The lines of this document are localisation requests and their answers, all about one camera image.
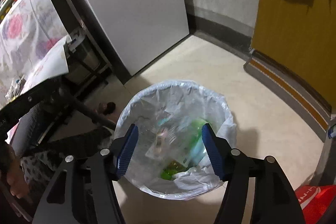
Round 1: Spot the grey refrigerator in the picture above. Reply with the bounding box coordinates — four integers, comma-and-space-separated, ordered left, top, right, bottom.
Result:
56, 0, 190, 77

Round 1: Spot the green tea bottle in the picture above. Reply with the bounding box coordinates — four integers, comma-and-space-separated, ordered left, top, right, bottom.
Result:
160, 118, 208, 180

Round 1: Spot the yellow wooden door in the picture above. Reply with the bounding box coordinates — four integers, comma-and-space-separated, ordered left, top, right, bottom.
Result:
252, 0, 335, 107

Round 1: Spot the trash bin with liner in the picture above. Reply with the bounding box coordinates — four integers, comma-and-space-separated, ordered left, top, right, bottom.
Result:
114, 80, 237, 200

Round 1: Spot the red plastic bag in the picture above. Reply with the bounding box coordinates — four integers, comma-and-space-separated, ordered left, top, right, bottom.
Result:
295, 185, 335, 223

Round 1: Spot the clear plastic tray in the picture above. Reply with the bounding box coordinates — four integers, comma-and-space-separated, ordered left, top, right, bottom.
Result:
135, 103, 199, 162

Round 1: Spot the person's left hand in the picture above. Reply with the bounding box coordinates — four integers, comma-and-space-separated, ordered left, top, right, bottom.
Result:
6, 144, 29, 198

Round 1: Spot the floral cloth cover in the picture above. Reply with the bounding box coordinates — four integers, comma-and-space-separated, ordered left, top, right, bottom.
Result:
1, 0, 68, 107

